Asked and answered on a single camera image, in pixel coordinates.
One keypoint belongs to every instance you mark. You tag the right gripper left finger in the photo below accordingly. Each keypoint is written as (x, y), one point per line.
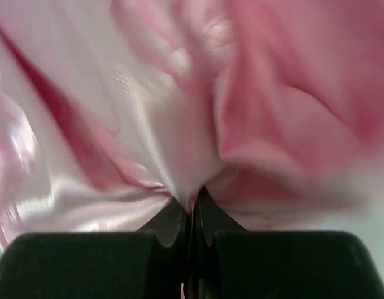
(170, 225)

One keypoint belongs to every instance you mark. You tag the pink pillowcase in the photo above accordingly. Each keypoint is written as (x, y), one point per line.
(110, 108)

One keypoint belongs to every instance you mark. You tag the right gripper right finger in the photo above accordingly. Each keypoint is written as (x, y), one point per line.
(209, 219)

